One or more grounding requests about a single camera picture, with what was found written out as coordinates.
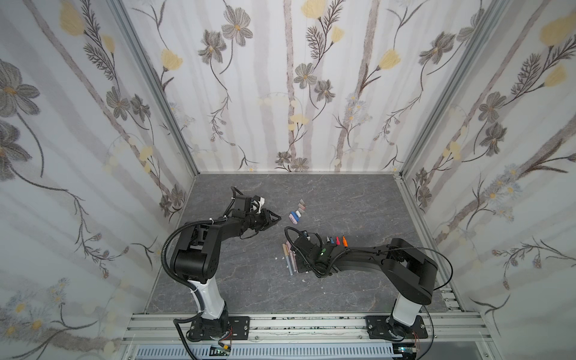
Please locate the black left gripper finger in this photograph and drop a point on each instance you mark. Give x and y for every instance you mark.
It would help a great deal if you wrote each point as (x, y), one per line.
(271, 222)
(270, 216)

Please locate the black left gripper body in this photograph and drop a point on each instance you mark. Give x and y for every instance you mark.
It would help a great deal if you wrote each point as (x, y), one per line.
(259, 221)

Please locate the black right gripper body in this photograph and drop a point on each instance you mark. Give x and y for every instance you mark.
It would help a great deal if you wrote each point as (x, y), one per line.
(301, 247)

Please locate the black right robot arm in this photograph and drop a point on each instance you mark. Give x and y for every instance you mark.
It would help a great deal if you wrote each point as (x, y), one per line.
(412, 272)

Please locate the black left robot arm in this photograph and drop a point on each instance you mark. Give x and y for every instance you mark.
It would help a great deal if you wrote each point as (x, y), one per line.
(191, 255)

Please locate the beige cap blue pen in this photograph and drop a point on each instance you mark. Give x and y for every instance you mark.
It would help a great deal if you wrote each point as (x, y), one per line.
(287, 258)

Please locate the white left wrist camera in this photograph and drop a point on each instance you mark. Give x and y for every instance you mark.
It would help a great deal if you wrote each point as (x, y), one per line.
(257, 204)

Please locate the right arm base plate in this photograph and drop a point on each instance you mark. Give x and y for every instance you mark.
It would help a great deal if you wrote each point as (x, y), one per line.
(385, 328)

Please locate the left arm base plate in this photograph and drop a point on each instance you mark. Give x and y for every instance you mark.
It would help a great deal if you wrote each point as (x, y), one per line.
(230, 327)

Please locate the white vented cable duct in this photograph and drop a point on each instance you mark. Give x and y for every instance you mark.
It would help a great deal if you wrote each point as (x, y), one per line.
(298, 351)

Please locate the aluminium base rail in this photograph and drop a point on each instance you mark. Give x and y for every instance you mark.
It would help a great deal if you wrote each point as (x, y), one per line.
(292, 328)

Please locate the aluminium corner post left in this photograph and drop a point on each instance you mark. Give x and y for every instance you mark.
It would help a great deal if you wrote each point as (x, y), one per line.
(146, 69)

